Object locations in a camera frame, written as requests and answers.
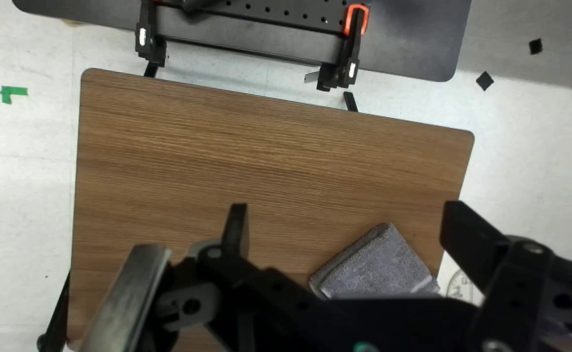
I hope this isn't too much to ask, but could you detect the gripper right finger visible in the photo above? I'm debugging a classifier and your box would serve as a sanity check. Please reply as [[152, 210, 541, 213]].
[[440, 200, 572, 352]]

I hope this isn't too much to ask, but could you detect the green tape mark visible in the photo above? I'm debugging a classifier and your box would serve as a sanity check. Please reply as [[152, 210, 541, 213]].
[[0, 86, 29, 105]]

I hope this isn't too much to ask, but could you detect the black and orange bar clamp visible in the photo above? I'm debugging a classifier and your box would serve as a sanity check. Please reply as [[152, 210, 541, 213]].
[[305, 4, 371, 92]]

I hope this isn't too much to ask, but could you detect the grey folded towel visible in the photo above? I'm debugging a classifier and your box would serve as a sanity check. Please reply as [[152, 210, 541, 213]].
[[308, 222, 442, 300]]

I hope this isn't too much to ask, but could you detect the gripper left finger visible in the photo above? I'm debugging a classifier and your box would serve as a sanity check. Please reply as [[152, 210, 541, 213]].
[[78, 204, 326, 352]]

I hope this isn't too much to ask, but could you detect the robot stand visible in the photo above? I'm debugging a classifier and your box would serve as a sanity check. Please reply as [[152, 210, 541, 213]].
[[12, 0, 472, 82]]

